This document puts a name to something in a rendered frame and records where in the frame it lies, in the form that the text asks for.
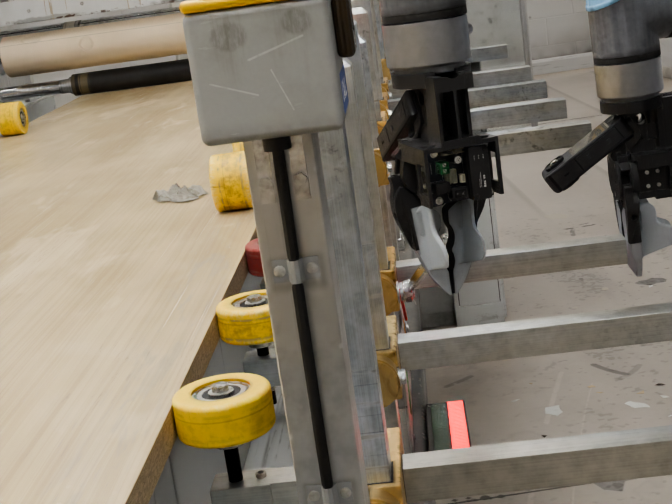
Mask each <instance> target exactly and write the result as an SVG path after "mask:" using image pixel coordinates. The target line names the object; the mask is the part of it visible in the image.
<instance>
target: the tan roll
mask: <svg viewBox="0 0 672 504"><path fill-rule="evenodd" d="M185 15H187V14H183V13H175V14H168V15H161V16H153V17H146V18H139V19H132V20H125V21H117V22H110V23H103V24H96V25H89V26H81V27H74V28H67V29H60V30H53V31H45V32H38V33H31V34H24V35H17V36H9V37H3V38H2V40H1V42H0V64H2V66H3V68H4V71H5V73H6V74H7V75H8V76H9V77H11V78H12V77H19V76H27V75H34V74H41V73H49V72H56V71H63V70H71V69H78V68H85V67H93V66H100V65H107V64H115V63H122V62H129V61H137V60H144V59H151V58H159V57H166V56H174V55H181V54H188V53H187V47H186V41H185V35H184V29H183V18H184V17H185Z"/></svg>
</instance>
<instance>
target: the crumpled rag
mask: <svg viewBox="0 0 672 504"><path fill-rule="evenodd" d="M202 194H208V193H207V192H206V191H205V190H204V189H203V188H202V186H201V185H194V184H192V185H191V186H190V187H189V188H187V187H186V186H185V185H184V186H183V187H180V186H179V185H178V184H177V183H176V184H175V185H174V184H172V186H171V187H170V188H169V190H168V191H165V190H164V189H162V190H156V191H155V193H154V196H153V198H152V199H153V200H155V201H157V202H158V201H159V202H161V201H163V200H164V201H165V200H166V201H167V200H168V201H172V202H174V203H176V202H180V203H181V202H185V201H189V200H195V199H197V198H198V199H199V197H198V196H199V195H202Z"/></svg>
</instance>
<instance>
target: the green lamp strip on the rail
mask: <svg viewBox="0 0 672 504"><path fill-rule="evenodd" d="M431 419H432V431H433V444H434V451H438V450H447V449H451V446H450V437H449V429H448V420H447V411H446V403H445V402H442V403H433V404H432V406H431Z"/></svg>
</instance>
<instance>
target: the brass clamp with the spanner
mask: <svg viewBox="0 0 672 504"><path fill-rule="evenodd" d="M387 255H388V269H384V270H380V274H381V282H382V289H383V297H384V304H385V312H386V316H388V315H389V314H391V313H392V312H397V311H400V303H399V302H398V295H397V286H396V282H397V281H398V279H397V271H396V253H395V247H394V246H391V247H387Z"/></svg>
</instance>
